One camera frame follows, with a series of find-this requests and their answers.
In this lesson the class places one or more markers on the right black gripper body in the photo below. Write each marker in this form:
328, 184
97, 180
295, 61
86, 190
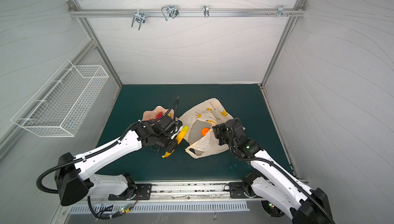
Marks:
220, 131

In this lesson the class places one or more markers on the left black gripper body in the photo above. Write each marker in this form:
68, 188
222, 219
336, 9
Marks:
167, 142

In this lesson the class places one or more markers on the yellow banana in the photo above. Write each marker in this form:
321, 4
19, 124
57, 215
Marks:
178, 138

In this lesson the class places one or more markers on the orange fruit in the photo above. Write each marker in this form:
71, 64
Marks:
205, 131

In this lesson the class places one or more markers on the banana print plastic bag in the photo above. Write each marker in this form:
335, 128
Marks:
204, 115

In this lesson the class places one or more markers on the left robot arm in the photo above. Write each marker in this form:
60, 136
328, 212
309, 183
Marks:
77, 176

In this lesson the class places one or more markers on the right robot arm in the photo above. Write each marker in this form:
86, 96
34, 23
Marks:
301, 203

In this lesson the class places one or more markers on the red apple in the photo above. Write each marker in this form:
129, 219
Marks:
159, 115

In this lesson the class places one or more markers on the green table mat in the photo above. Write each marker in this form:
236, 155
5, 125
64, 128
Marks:
245, 102

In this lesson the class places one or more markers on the white vent strip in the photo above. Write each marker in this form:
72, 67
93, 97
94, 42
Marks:
167, 207

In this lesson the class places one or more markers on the metal U-bolt clamp left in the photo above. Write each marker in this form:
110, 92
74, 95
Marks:
138, 19

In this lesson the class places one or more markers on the metal u-bolt clamp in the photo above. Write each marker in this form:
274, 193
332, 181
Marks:
169, 11
138, 19

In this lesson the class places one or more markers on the metal U-bolt clamp middle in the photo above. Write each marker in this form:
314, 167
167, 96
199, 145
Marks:
169, 11

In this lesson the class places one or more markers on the metal hook clamp right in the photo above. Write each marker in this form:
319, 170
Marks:
280, 12

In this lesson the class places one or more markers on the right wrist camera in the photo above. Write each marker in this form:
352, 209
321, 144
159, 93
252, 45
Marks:
236, 129

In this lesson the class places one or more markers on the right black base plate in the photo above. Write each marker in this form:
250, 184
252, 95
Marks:
238, 190

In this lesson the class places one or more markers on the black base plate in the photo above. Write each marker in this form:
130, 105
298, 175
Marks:
238, 190
141, 191

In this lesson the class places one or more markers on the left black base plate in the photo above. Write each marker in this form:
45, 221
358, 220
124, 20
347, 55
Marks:
141, 191

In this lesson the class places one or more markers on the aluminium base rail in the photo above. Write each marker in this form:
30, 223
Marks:
187, 190

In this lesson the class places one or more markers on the white wire basket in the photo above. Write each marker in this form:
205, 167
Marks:
59, 107

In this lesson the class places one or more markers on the small metal bracket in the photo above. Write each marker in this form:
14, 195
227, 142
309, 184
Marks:
206, 11

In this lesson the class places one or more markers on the aluminium cross rail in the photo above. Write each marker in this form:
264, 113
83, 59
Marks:
183, 13

